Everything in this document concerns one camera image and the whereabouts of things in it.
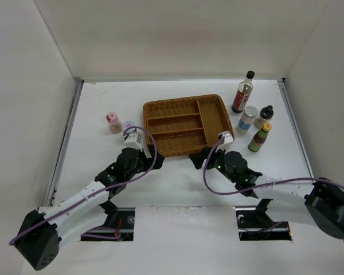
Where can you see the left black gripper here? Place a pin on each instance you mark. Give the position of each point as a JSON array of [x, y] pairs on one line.
[[141, 154]]

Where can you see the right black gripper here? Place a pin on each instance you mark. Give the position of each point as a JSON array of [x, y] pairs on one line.
[[198, 158]]

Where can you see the pink-lid spice jar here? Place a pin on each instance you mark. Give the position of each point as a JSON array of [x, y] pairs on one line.
[[114, 123]]

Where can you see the green chili sauce bottle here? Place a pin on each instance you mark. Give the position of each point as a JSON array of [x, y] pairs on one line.
[[259, 138]]

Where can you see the blue label silver-lid jar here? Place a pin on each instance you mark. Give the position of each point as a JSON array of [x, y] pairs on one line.
[[246, 120]]

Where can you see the small black-cap pepper bottle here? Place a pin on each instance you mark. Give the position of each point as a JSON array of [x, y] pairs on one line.
[[264, 116]]

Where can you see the tall dark sauce bottle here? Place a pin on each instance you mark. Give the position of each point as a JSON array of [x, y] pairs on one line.
[[243, 93]]

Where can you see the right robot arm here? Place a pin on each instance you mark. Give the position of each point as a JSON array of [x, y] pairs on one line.
[[314, 201]]

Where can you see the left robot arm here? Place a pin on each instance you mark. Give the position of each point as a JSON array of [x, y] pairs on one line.
[[42, 235]]

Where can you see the brown wicker divided basket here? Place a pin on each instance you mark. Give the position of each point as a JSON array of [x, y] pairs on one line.
[[185, 125]]

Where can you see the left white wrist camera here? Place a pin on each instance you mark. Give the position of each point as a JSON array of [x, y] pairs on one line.
[[133, 140]]

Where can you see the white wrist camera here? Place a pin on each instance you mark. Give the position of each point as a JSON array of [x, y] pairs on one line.
[[133, 140], [226, 137]]

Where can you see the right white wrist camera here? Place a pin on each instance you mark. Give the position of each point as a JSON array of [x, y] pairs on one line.
[[226, 137]]

